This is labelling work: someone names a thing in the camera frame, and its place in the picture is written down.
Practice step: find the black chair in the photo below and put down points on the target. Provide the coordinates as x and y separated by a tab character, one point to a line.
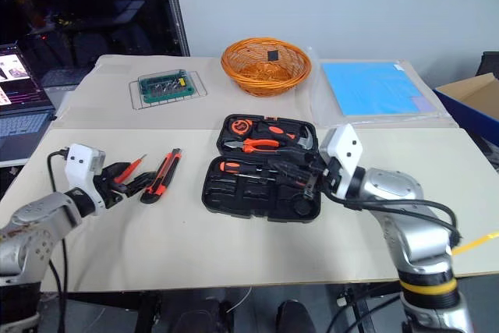
489	64

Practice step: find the orange black tape measure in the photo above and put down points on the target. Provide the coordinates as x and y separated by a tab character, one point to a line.
238	127

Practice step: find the green box with clear lid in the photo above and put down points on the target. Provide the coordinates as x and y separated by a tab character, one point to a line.
165	85

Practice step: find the aluminium profile post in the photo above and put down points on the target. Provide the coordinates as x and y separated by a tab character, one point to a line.
175	9

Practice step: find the orange wicker basket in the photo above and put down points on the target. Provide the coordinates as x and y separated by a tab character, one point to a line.
269	79

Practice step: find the blue paper sheet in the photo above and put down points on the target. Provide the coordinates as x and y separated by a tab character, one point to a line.
370	87

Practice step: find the open laptop computer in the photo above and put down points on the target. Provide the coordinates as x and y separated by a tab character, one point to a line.
21	114

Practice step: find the blue sheet in plastic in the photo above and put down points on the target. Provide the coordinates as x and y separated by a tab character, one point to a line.
323	110

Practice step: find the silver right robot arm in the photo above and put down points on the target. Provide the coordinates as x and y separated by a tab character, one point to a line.
413	216

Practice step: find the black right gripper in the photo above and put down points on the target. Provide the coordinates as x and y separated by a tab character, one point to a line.
325	177

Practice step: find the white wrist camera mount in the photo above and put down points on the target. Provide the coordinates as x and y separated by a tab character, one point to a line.
343	149
80	165

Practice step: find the small orange screwdriver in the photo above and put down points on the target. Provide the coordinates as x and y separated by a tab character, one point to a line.
132	167

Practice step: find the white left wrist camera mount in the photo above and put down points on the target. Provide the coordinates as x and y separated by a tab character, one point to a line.
80	165

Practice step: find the small black square tag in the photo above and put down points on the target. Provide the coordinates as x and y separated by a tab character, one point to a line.
273	55

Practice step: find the dark rounded shape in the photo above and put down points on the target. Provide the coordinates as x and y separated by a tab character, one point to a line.
295	315

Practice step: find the black plastic tool case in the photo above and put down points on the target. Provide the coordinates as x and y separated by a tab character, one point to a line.
241	196

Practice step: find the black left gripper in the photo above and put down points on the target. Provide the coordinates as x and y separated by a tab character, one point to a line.
106	186

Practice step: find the black round tape roll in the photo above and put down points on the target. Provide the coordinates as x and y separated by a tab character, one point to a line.
302	206

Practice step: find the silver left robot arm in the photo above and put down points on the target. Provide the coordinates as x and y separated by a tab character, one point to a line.
35	227

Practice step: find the yellow strip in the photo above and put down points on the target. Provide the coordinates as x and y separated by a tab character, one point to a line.
477	240

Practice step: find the blue cardboard box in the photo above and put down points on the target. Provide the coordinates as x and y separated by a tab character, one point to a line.
471	103

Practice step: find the orange black utility knife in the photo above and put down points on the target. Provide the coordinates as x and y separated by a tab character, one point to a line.
161	177

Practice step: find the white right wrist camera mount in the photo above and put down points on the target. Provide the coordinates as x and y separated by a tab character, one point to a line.
343	149

